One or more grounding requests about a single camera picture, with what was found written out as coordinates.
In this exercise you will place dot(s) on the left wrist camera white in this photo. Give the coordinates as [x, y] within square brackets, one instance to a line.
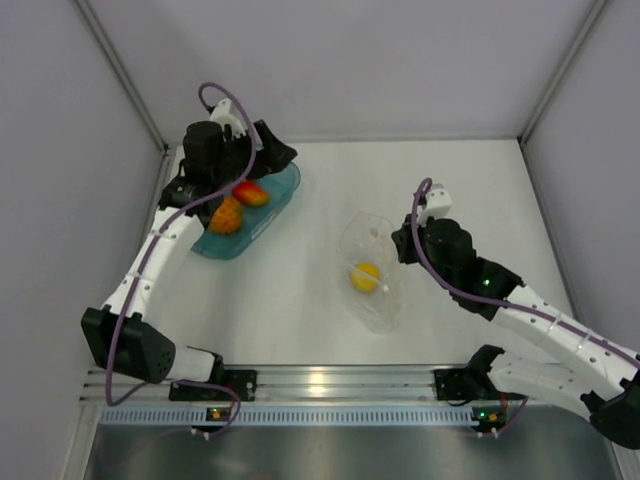
[226, 114]

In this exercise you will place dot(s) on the fake yellow lemon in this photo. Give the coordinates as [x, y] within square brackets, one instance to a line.
[364, 278]

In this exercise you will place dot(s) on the fake pineapple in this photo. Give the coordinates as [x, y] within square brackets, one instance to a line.
[228, 218]

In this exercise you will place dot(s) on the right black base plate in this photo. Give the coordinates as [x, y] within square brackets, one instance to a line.
[463, 384]

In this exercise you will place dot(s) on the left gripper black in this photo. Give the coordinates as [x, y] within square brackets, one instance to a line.
[273, 158]

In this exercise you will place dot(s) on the aluminium mounting rail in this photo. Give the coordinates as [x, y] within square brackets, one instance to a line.
[299, 383]

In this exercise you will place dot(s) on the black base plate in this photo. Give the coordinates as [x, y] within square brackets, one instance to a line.
[463, 384]
[243, 382]

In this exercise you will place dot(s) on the teal plastic bin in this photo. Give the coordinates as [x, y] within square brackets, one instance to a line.
[280, 187]

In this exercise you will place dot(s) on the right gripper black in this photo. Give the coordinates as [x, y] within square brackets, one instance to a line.
[404, 238]

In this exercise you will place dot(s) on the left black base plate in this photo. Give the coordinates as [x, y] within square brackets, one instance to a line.
[243, 382]

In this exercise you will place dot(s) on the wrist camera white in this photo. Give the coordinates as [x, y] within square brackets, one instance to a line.
[434, 205]
[226, 114]

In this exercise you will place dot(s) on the fake red yellow mango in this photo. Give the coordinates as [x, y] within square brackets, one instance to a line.
[251, 195]

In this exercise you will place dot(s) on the clear zip top bag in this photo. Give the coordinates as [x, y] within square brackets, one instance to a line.
[367, 239]

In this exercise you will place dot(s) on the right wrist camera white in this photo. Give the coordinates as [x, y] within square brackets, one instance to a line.
[434, 205]

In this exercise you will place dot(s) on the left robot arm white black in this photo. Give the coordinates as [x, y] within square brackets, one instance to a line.
[121, 335]

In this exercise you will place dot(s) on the aluminium frame post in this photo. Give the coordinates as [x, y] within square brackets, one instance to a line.
[100, 36]
[597, 9]

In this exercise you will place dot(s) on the left aluminium frame post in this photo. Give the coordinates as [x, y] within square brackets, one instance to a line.
[100, 36]

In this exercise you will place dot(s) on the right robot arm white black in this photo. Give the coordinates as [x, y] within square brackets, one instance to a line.
[590, 376]

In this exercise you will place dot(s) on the right aluminium frame post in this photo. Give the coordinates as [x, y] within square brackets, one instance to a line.
[597, 9]

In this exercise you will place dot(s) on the white slotted cable duct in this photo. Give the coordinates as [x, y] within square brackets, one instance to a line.
[254, 415]

